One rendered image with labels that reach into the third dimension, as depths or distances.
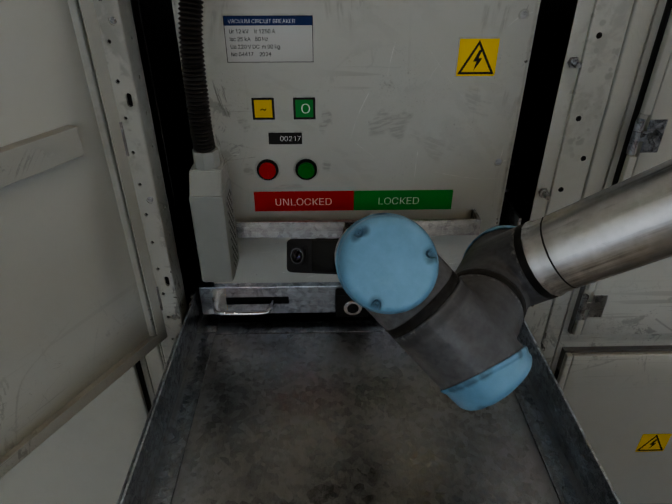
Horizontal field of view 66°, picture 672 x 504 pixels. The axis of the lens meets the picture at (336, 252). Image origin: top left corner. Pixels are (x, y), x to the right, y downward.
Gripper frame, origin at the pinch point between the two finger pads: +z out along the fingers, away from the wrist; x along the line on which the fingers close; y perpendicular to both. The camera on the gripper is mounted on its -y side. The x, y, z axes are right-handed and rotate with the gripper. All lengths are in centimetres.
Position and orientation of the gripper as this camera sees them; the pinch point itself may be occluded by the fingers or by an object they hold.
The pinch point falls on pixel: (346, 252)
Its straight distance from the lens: 83.3
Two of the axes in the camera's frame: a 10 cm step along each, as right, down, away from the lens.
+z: -0.3, -0.3, 10.0
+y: 10.0, -0.1, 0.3
